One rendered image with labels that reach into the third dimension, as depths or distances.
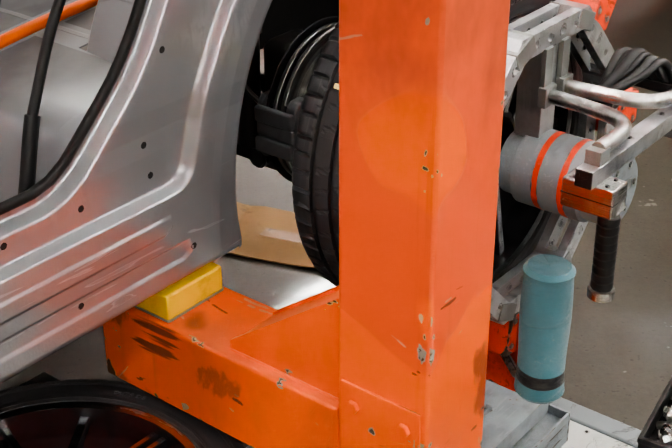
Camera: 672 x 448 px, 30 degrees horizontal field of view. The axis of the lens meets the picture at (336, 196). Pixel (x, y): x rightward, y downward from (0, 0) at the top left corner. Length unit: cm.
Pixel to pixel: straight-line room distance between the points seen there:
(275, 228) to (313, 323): 191
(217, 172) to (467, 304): 52
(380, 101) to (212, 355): 62
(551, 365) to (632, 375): 102
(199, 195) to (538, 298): 59
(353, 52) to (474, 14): 16
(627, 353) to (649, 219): 75
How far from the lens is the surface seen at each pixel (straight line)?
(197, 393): 211
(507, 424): 263
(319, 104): 208
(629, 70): 222
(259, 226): 378
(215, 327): 208
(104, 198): 193
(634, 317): 345
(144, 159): 197
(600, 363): 325
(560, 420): 276
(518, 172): 218
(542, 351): 220
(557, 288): 213
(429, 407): 178
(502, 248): 242
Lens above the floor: 181
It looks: 27 degrees down
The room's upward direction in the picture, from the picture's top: straight up
